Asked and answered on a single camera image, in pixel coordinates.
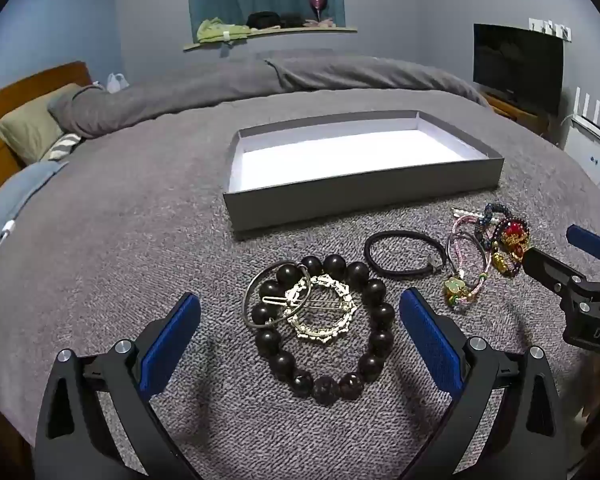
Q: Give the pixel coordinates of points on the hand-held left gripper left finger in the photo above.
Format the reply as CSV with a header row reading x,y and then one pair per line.
x,y
172,345

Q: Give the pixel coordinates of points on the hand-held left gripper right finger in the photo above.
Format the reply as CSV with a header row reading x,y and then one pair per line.
x,y
430,340

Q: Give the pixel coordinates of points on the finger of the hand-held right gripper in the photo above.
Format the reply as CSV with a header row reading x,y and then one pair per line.
x,y
547,267
587,241

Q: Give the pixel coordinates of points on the red and gold ornament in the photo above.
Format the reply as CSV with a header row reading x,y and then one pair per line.
x,y
512,232

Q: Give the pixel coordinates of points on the thin dark bangle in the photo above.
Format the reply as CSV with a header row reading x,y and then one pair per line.
x,y
246,305

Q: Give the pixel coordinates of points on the pearl hair clip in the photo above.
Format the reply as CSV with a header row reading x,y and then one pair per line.
x,y
464,212

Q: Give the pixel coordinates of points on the round rhinestone hair clip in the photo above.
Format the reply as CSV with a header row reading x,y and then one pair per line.
x,y
325,338

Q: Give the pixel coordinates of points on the grey cardboard box tray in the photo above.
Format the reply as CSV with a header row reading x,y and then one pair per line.
x,y
330,160

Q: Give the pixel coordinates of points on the grey knitted bed blanket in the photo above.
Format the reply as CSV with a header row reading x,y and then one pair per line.
x,y
130,240

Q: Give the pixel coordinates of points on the white router with antennas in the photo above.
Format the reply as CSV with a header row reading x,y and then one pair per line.
x,y
597,125

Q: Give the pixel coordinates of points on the wooden television stand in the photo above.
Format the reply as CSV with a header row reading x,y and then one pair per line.
x,y
520,115

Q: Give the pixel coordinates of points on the black television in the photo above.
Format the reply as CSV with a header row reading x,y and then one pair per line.
x,y
515,65

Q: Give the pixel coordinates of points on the white charger plug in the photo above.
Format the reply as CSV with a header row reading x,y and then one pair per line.
x,y
9,227

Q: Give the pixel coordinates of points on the light blue blanket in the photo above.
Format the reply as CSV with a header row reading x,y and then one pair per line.
x,y
10,195

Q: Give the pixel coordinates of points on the striped pillow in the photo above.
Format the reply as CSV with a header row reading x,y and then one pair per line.
x,y
62,147

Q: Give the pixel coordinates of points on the olive pillow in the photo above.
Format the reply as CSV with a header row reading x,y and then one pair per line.
x,y
25,125

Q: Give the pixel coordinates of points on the white plastic bag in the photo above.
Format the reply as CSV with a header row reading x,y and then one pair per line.
x,y
116,84

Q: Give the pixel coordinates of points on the grey duvet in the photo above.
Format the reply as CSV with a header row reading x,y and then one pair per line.
x,y
230,82

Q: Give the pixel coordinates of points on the wooden headboard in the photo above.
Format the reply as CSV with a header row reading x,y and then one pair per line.
x,y
0,100

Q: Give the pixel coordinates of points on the green cloth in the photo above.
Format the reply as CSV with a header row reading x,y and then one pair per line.
x,y
215,30

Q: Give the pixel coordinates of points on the pale pink trinkets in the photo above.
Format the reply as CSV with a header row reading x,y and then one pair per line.
x,y
322,22

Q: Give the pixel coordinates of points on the wooden window sill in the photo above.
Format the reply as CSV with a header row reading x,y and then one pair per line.
x,y
290,32

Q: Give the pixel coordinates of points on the black cloth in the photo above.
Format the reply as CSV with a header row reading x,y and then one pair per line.
x,y
262,20

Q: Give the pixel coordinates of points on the white wall sockets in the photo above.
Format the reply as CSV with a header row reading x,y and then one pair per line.
x,y
550,27

